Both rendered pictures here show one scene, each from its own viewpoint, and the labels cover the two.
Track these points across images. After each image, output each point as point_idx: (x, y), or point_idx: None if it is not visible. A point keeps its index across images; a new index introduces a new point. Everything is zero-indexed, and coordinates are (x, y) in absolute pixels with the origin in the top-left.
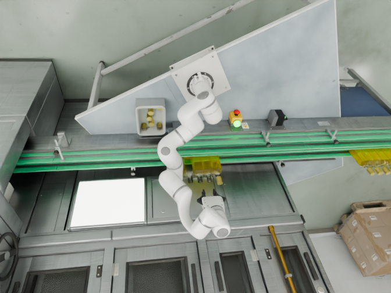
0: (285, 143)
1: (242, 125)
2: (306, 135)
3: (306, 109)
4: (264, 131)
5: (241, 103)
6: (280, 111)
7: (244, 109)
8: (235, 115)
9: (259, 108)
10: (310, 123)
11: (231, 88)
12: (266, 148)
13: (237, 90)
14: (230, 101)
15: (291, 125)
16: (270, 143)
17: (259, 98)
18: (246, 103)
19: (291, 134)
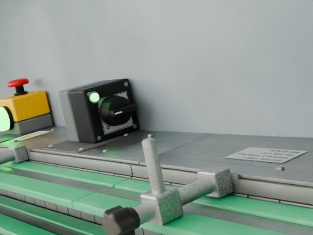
0: (76, 227)
1: (28, 134)
2: (115, 188)
3: (219, 74)
4: (19, 145)
5: (39, 57)
6: (106, 82)
7: (53, 84)
8: (13, 96)
9: (80, 77)
10: (204, 148)
11: (8, 3)
12: (3, 221)
13: (17, 9)
14: (22, 52)
15: (122, 147)
16: (44, 214)
17: (63, 32)
18: (50, 58)
19: (78, 173)
